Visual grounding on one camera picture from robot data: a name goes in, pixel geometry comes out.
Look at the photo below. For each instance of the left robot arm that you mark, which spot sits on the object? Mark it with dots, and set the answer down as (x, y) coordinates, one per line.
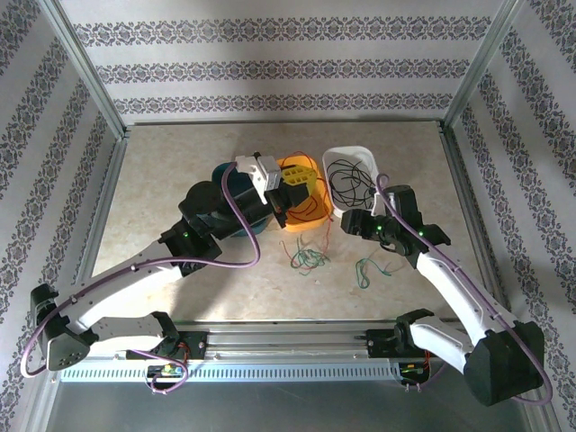
(121, 279)

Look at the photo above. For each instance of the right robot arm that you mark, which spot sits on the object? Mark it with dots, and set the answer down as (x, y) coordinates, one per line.
(450, 288)

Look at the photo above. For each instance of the teal plastic bin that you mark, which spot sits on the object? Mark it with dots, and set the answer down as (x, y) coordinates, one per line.
(219, 173)

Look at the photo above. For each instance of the orange plastic bin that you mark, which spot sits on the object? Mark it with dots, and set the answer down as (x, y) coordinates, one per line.
(306, 225)

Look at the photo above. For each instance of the white plastic bin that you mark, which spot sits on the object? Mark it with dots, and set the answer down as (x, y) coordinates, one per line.
(342, 153)

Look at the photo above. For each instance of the small wiring connector block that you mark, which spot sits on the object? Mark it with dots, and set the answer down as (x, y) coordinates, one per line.
(411, 370)
(168, 370)

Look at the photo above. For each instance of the grey metal panel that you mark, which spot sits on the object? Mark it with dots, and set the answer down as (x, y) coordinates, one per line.
(288, 409)

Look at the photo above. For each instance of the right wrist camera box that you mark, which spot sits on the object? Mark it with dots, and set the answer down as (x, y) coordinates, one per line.
(392, 198)

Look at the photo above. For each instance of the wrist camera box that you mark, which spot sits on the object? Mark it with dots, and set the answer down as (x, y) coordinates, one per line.
(263, 173)
(392, 198)

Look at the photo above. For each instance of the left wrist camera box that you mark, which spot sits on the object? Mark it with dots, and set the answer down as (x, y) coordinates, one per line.
(263, 173)

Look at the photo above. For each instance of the aluminium back rail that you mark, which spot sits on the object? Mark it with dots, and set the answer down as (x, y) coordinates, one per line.
(283, 122)

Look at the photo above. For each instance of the aluminium side rail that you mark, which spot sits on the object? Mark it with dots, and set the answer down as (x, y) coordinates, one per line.
(468, 198)
(104, 202)

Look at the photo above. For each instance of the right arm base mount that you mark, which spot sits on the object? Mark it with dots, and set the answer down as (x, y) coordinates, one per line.
(380, 344)

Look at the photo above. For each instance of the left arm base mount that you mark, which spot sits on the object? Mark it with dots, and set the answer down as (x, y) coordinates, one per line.
(198, 344)

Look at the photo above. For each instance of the aluminium front rail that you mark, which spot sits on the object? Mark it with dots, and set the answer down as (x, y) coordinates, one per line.
(288, 342)

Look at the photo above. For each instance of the aluminium frame post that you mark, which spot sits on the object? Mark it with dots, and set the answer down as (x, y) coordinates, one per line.
(87, 72)
(480, 67)

